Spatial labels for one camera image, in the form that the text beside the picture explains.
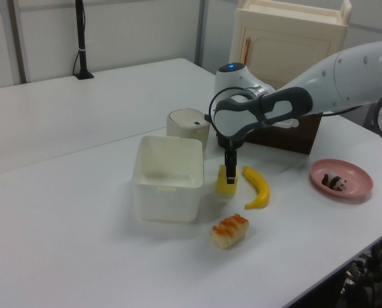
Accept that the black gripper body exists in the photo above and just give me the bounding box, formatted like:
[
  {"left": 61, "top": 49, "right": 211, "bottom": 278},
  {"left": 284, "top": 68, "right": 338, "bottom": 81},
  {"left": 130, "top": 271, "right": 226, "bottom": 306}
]
[{"left": 216, "top": 134, "right": 244, "bottom": 152}]

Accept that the yellow cube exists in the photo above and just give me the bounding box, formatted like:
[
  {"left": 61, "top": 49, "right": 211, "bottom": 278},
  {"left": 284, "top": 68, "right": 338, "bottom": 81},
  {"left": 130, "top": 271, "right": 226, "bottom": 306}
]
[{"left": 215, "top": 164, "right": 240, "bottom": 196}]

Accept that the white open plastic box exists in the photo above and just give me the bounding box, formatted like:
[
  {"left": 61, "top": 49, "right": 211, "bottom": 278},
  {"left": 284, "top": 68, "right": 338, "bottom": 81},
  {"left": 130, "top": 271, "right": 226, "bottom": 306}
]
[{"left": 131, "top": 135, "right": 206, "bottom": 223}]

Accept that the yellow toy banana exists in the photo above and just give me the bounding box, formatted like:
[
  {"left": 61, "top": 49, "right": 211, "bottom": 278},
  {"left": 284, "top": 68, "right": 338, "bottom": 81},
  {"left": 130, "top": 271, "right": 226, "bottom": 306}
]
[{"left": 241, "top": 166, "right": 271, "bottom": 210}]

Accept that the cream small trash can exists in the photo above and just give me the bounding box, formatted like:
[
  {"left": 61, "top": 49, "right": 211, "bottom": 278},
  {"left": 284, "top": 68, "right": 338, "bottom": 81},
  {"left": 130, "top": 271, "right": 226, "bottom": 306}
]
[{"left": 166, "top": 108, "right": 211, "bottom": 151}]

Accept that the toy salmon roe sushi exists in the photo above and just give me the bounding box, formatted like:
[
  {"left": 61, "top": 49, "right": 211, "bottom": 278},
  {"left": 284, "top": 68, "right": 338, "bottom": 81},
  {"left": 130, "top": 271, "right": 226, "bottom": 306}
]
[{"left": 210, "top": 213, "right": 250, "bottom": 250}]

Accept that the black white panda toy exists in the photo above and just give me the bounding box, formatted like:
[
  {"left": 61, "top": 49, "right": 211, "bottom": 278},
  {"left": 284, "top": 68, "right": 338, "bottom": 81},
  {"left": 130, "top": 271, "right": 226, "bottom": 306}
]
[{"left": 321, "top": 172, "right": 348, "bottom": 191}]

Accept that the pink plate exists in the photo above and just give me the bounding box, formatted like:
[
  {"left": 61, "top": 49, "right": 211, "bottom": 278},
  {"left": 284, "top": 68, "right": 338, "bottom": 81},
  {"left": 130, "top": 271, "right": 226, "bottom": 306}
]
[{"left": 310, "top": 158, "right": 374, "bottom": 202}]

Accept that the cream toy cabinet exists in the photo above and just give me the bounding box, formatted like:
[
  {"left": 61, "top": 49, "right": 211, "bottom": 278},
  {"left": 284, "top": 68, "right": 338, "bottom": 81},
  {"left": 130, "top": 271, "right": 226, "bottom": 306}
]
[{"left": 226, "top": 0, "right": 353, "bottom": 91}]

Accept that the black pole with base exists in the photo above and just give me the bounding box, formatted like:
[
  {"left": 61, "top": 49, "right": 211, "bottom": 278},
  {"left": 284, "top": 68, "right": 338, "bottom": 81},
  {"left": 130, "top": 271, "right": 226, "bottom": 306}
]
[{"left": 72, "top": 0, "right": 95, "bottom": 80}]

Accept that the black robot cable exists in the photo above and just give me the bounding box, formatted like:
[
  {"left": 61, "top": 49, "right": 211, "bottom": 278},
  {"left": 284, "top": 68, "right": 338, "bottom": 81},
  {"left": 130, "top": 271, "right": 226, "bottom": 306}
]
[{"left": 204, "top": 85, "right": 371, "bottom": 135}]

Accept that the brown drawer with white handle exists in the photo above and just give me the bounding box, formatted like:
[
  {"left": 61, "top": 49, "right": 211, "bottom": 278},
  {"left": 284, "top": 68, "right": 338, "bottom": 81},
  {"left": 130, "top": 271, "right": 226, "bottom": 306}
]
[{"left": 243, "top": 113, "right": 323, "bottom": 155}]

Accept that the black chair frame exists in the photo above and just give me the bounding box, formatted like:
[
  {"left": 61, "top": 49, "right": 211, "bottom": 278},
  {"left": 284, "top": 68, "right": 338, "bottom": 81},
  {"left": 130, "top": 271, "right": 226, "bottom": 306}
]
[{"left": 341, "top": 227, "right": 382, "bottom": 308}]

